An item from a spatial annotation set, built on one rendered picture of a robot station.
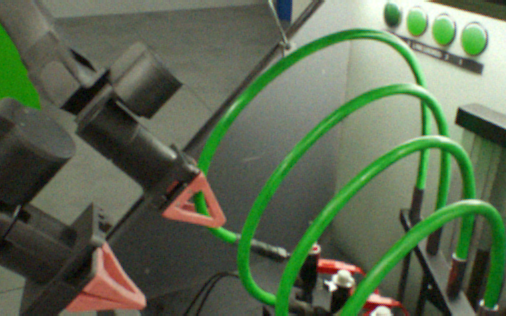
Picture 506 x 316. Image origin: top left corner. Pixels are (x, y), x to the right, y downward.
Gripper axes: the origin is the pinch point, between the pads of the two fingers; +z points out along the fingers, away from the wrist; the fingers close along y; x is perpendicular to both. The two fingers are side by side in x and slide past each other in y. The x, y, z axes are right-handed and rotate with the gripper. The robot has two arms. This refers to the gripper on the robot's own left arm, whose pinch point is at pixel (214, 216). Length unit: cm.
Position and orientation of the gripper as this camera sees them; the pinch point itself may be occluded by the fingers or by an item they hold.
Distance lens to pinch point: 70.9
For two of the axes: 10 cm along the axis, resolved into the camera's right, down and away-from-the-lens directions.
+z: 6.9, 6.3, 3.6
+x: -6.8, 7.4, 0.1
